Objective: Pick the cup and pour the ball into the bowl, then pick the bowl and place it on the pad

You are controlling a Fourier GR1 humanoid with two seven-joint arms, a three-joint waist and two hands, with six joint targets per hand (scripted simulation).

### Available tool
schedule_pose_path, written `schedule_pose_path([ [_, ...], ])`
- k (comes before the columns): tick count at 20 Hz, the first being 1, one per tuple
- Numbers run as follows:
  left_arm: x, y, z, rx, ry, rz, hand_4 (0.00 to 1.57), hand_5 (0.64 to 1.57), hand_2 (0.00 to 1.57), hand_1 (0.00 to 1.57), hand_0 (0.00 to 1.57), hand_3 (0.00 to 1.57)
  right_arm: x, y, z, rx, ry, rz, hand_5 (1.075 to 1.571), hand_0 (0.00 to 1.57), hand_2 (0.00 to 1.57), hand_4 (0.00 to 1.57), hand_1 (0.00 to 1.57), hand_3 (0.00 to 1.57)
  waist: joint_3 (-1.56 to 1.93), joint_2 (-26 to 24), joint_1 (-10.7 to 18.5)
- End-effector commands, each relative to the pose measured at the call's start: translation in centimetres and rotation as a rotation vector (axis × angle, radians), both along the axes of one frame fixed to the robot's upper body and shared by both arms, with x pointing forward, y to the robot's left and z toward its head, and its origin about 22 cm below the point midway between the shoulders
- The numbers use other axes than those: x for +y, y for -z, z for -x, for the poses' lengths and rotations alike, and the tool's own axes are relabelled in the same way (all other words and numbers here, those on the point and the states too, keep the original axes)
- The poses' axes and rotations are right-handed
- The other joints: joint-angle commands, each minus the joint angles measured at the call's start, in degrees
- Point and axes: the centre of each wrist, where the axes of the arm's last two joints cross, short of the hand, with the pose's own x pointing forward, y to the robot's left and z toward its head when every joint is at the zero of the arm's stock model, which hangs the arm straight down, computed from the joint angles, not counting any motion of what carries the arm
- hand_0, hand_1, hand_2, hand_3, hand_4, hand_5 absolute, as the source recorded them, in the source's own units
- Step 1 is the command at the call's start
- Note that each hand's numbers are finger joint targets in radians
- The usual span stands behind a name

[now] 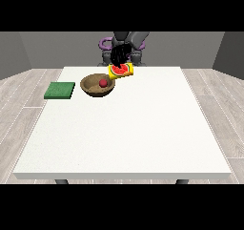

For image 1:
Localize green square pad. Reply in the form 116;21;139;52
43;81;76;100

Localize grey robot trunk purple rings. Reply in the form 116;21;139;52
97;31;148;68

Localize brown wooden bowl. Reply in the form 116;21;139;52
79;73;116;97

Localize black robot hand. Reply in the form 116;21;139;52
110;43;132;69

